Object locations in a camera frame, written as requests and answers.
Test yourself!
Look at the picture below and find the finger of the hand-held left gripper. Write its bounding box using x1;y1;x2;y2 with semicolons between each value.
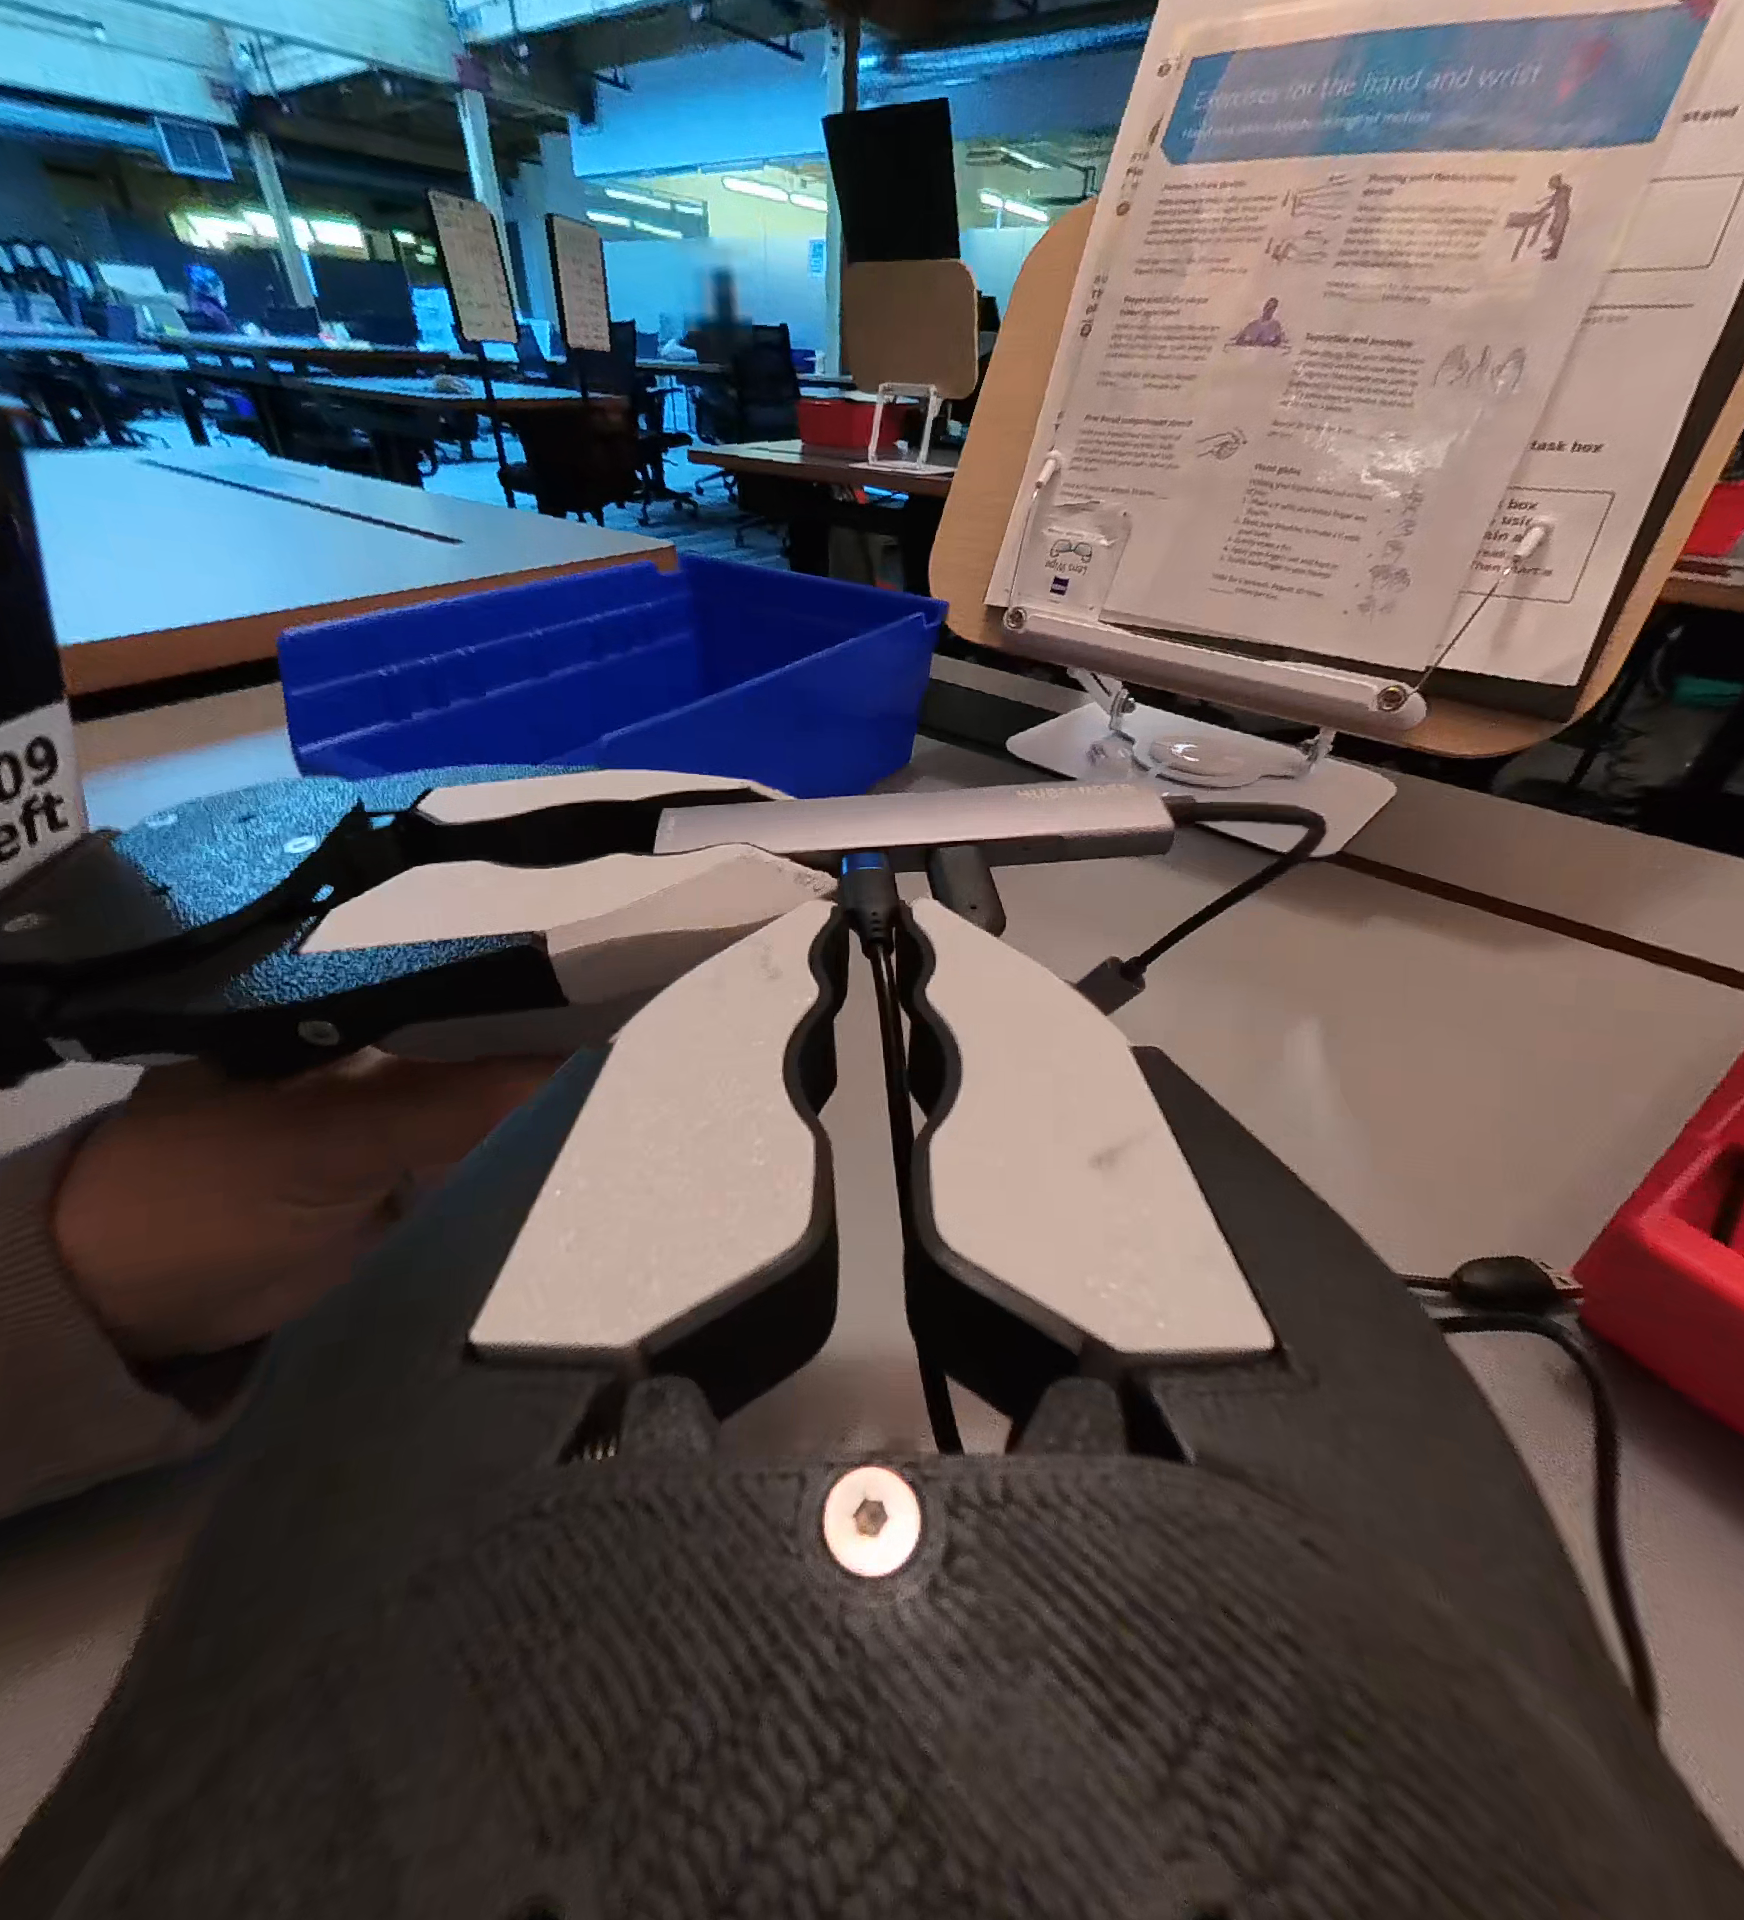
393;768;794;862
296;843;836;1024

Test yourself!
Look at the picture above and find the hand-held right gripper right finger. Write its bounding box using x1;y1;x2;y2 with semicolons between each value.
907;896;1281;1364

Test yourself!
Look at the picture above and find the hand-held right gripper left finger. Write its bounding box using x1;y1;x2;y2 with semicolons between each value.
467;898;844;1367

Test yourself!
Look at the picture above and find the black cable with blue plug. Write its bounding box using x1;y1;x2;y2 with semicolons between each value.
835;843;967;1455

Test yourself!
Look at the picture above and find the black hub cable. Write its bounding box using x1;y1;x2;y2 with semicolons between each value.
1076;799;1335;1019

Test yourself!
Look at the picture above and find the grey USB hub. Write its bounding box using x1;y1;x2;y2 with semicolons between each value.
657;788;1182;867

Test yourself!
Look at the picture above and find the red plastic bin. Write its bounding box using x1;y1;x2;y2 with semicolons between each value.
1574;946;1744;1496

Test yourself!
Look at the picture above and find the white desk with wooden edge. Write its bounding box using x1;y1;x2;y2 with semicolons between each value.
25;448;682;698

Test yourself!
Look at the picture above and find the white printed task sheet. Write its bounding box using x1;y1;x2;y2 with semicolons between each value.
1442;0;1744;695

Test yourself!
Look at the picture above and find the person's left hand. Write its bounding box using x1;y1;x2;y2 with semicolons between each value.
51;1051;562;1361

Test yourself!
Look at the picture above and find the blue plastic bin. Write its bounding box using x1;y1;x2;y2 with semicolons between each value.
276;553;953;802

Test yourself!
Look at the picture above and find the grey USB plug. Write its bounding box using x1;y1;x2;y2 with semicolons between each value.
922;843;1012;938

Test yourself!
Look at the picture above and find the black office chair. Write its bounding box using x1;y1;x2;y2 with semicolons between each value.
500;321;697;521

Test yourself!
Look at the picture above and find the small red bin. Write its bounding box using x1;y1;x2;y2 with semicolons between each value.
794;393;914;456

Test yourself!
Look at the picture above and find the brown board on stand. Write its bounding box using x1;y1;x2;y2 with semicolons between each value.
429;187;522;349
544;213;617;358

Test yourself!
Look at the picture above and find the lens wipe packet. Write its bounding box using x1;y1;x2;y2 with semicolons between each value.
1010;497;1135;621

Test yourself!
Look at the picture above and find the small wooden document stand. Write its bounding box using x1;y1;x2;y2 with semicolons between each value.
841;256;983;478

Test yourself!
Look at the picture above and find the black panel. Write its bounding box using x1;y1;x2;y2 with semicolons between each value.
822;97;960;266

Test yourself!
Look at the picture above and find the laminated exercise instruction sheet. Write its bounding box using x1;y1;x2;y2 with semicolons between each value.
985;0;1719;672

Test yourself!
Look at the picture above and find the black USB cable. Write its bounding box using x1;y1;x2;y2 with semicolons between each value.
1396;1253;1663;1729

